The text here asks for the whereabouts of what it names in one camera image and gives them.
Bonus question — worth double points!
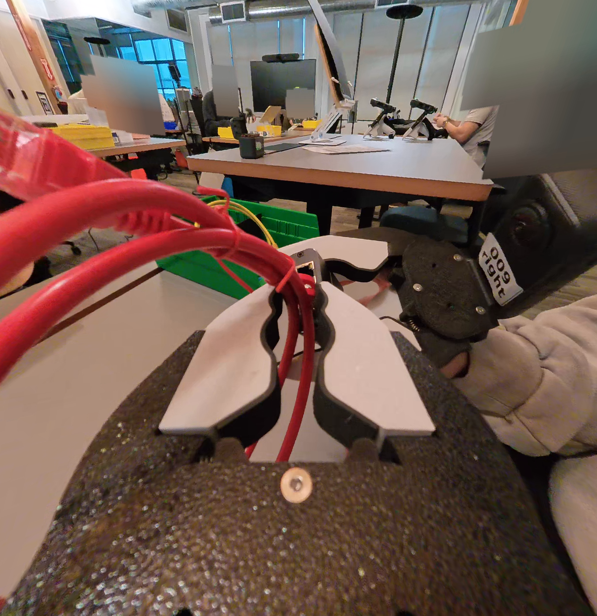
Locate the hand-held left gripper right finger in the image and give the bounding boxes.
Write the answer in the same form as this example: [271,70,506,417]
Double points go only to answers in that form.
[313,281,437,447]

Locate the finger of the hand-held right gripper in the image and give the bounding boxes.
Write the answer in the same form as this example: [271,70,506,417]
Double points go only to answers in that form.
[350,290,401,334]
[303,234,392,285]

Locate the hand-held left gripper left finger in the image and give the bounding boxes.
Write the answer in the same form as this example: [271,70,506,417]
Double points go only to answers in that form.
[158,286,283,446]

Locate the black ethernet splitter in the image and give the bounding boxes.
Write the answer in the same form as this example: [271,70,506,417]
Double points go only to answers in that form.
[288,248,328,289]

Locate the red ethernet cable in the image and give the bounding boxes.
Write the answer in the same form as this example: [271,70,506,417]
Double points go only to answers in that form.
[0,108,325,464]

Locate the wooden board on white arm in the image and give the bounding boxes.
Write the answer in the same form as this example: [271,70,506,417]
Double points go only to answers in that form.
[298,0,359,143]

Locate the person's right hand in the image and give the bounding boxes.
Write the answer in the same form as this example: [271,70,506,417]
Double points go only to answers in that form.
[440,350,471,379]

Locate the teal chair seat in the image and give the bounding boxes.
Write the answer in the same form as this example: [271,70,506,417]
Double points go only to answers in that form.
[379,207,469,244]

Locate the grey wood-edged table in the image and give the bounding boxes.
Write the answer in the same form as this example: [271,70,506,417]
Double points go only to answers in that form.
[187,134,495,232]

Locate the white papers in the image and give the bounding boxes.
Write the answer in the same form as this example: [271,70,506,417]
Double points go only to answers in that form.
[301,140,392,156]

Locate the green plastic bin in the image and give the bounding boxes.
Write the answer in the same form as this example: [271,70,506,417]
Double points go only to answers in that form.
[156,195,321,300]

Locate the spare gripper on white stand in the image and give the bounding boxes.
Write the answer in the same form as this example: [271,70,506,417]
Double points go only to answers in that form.
[363,98,401,140]
[402,98,445,141]

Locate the black computer monitor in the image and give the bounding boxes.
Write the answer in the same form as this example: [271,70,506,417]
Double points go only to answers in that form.
[250,59,317,114]

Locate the black floor lamp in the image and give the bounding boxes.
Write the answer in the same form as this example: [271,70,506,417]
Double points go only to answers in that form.
[386,4,424,99]

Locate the wood-edged table with black legs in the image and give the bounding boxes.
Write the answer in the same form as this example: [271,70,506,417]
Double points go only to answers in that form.
[84,137,187,162]

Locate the person's pale sweatshirt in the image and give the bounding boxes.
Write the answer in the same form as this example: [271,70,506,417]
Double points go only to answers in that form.
[549,450,597,616]

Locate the stack of yellow bins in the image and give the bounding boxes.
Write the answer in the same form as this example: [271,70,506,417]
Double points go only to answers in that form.
[47,124,117,151]

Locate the yellow ethernet cable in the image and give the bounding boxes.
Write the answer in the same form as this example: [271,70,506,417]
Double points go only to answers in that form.
[195,199,280,249]

